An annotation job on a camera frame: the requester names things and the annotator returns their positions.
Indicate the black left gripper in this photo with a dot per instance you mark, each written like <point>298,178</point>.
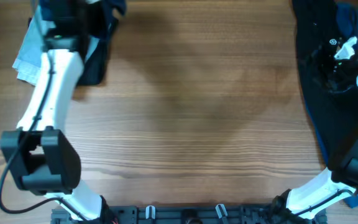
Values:
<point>66,10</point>

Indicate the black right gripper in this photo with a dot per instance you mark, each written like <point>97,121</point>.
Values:
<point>327,64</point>

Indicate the dark blue denim shorts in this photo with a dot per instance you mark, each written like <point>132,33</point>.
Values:
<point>120,6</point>

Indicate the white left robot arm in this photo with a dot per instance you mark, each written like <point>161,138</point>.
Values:
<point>38,155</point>

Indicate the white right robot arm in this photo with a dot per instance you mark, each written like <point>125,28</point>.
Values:
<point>335,120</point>

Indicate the black folded garment under jeans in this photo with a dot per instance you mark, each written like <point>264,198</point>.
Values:
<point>95,71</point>

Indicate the black shirt with logo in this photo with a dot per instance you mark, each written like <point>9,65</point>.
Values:
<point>322,87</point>

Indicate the blue garment at right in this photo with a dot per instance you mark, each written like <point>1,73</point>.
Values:
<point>343,18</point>

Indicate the light blue folded jeans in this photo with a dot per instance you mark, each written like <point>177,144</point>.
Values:
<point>28,61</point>

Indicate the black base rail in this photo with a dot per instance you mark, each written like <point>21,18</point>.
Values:
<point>243,214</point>

